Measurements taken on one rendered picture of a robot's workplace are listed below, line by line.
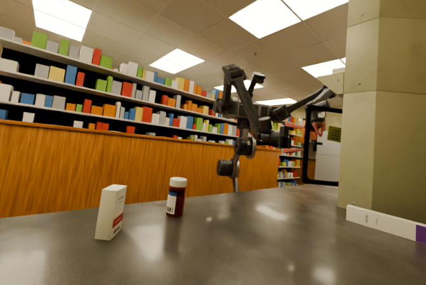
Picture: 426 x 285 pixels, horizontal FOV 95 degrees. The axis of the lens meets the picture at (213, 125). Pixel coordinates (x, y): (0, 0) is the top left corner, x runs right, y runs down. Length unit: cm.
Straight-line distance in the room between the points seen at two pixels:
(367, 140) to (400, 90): 23
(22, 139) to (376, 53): 240
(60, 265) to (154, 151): 210
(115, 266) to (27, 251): 15
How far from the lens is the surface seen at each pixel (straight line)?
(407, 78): 107
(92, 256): 42
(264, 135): 101
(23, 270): 42
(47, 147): 225
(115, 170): 235
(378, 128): 97
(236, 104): 169
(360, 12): 115
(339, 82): 103
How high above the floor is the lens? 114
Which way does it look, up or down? 5 degrees up
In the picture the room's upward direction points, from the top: 6 degrees clockwise
